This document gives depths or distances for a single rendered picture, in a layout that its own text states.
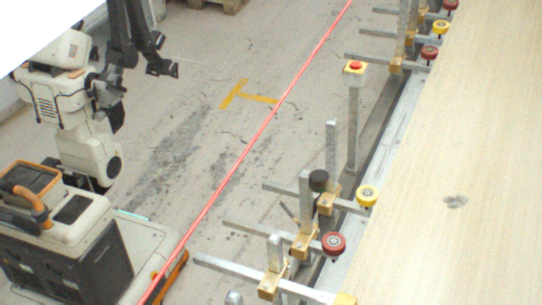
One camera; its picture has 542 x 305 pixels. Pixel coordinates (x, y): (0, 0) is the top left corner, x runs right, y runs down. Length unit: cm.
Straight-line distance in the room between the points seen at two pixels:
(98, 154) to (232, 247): 98
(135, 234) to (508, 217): 170
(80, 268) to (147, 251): 53
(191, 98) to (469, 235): 262
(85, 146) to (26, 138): 175
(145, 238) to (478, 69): 173
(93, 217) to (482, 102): 163
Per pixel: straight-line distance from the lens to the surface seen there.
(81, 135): 246
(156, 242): 284
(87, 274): 241
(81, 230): 228
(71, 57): 228
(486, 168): 225
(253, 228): 204
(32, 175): 242
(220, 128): 385
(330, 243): 192
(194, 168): 359
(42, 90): 234
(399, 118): 288
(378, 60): 293
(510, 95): 263
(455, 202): 209
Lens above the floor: 239
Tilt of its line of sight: 41 degrees down
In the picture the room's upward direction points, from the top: 5 degrees counter-clockwise
